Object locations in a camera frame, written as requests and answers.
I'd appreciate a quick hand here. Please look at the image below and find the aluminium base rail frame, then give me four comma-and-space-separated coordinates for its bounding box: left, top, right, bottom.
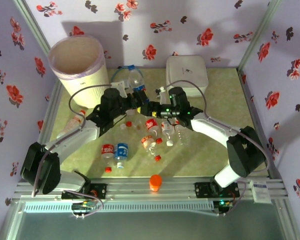
11, 176, 288, 217

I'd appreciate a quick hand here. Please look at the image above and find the blue-label white-capped plastic bottle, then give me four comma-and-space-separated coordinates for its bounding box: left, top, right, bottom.
113, 142, 130, 169

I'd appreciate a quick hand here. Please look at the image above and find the blue-capped blue-label plastic bottle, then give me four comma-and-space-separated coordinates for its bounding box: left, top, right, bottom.
126, 64, 148, 101

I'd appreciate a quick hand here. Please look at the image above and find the clear ribbed plastic bottle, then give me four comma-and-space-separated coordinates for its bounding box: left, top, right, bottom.
174, 123, 191, 146

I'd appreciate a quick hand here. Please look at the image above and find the crushed clear red-capped bottle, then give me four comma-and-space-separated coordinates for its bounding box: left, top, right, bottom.
55, 109, 88, 140

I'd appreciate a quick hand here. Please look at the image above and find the left arm grey cable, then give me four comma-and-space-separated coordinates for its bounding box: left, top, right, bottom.
31, 84, 116, 198

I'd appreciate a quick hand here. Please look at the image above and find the green circuit board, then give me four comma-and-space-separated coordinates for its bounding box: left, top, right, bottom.
72, 201, 96, 211

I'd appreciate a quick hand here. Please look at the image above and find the grey base cable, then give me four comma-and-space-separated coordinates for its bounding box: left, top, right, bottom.
71, 192, 105, 219
216, 181, 248, 217

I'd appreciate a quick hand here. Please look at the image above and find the white ribbed waste bin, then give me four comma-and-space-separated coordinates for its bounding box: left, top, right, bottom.
47, 34, 110, 109

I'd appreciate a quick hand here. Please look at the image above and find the small clear red-capped bottle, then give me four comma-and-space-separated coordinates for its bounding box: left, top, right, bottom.
119, 120, 134, 131

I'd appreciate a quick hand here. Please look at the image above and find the orange cup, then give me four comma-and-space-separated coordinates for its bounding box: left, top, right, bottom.
149, 174, 163, 193

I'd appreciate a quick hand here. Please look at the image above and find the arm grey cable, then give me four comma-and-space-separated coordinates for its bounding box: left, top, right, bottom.
31, 84, 116, 198
164, 79, 269, 174

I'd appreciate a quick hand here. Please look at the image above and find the aluminium corner post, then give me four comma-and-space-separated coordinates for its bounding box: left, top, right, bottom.
238, 0, 278, 72
13, 0, 58, 57

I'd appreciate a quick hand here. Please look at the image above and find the red-white-label red-capped bottle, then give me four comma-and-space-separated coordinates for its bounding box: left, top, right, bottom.
140, 134, 162, 162

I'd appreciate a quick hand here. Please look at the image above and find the white labelled box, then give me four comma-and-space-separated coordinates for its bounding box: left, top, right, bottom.
249, 179, 269, 203

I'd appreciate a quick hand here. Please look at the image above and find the white zippered case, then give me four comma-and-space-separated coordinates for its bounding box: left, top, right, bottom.
165, 54, 209, 99

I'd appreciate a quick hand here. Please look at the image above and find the purple bin liner bag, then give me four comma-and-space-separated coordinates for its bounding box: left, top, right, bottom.
47, 34, 106, 81

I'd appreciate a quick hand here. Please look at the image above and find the black controller board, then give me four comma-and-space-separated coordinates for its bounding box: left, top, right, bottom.
214, 199, 234, 213

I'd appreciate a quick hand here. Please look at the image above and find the white-label white-capped plastic bottle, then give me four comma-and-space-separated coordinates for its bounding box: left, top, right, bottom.
160, 120, 176, 147

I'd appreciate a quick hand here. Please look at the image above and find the small clear plastic bottle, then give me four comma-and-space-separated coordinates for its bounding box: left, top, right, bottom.
132, 117, 146, 131

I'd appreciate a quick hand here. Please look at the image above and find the white slotted cable duct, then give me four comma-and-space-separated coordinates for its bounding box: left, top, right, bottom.
23, 201, 215, 213

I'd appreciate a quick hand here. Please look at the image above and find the red-label red-capped plastic bottle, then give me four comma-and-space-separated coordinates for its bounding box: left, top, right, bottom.
144, 118, 164, 145
100, 143, 115, 174

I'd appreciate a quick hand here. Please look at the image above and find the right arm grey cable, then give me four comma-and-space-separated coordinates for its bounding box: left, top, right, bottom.
164, 79, 269, 174

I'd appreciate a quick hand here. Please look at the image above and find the aluminium side rail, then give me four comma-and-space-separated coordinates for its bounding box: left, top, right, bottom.
37, 79, 64, 145
236, 68, 283, 180

